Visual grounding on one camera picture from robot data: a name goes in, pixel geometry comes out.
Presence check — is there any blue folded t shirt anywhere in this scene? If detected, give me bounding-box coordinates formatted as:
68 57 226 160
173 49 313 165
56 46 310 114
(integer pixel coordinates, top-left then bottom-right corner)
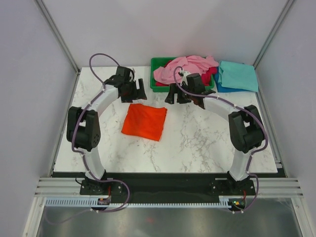
214 67 251 93

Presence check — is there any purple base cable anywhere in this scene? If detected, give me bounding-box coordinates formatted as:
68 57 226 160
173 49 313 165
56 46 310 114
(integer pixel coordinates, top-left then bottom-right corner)
44 179 131 227
223 174 260 214

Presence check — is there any teal folded t shirt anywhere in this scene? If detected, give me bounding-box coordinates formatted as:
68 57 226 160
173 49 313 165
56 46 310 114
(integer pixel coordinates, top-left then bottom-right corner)
218 61 259 92

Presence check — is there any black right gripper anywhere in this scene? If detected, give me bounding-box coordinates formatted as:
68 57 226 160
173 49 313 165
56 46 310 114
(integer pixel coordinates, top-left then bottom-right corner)
165 83 194 105

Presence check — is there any white slotted cable duct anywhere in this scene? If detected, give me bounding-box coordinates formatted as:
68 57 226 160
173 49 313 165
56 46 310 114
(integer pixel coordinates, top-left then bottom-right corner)
44 196 244 208

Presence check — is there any left aluminium frame post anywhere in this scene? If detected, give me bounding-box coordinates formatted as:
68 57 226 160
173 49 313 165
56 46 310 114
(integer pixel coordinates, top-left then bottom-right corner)
35 0 80 75

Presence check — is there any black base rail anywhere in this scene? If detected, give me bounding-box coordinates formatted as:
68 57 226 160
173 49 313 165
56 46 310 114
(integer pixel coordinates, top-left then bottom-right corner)
80 173 256 202

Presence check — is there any orange t shirt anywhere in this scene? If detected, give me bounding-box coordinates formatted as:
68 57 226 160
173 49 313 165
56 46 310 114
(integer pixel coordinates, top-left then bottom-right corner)
121 104 167 141

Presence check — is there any aluminium frame post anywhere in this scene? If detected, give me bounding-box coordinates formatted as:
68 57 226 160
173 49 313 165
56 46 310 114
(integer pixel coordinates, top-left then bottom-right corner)
35 0 80 75
253 0 296 69

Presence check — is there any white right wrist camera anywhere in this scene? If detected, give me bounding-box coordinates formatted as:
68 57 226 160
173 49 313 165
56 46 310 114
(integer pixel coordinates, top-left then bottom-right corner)
178 71 191 86

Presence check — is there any green plastic bin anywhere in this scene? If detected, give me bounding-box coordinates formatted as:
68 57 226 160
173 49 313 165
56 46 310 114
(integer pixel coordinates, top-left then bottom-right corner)
150 55 219 93

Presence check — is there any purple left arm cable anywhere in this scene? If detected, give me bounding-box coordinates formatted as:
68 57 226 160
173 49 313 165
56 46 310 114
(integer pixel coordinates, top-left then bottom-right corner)
71 53 121 181

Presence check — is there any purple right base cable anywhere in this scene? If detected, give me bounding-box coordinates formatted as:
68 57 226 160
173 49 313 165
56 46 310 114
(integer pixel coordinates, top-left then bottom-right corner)
223 174 260 214

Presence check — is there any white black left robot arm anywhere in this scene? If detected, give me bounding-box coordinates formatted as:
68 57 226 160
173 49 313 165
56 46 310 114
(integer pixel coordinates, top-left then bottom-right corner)
66 66 147 194

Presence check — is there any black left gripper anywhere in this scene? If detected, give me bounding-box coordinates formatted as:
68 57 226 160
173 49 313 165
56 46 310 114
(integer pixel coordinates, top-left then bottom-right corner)
121 79 146 103

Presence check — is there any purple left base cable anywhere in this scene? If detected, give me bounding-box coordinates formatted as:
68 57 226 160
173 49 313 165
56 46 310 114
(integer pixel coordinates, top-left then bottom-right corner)
44 179 131 227

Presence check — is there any right aluminium frame post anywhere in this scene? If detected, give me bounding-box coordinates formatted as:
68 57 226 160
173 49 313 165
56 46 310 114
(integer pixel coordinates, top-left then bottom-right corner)
253 0 296 69

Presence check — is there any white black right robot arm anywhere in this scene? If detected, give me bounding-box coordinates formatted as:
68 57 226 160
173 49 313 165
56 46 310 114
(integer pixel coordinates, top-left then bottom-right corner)
165 70 268 195

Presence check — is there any pink t shirt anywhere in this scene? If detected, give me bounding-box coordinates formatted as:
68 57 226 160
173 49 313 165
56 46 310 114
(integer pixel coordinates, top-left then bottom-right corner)
153 55 219 84

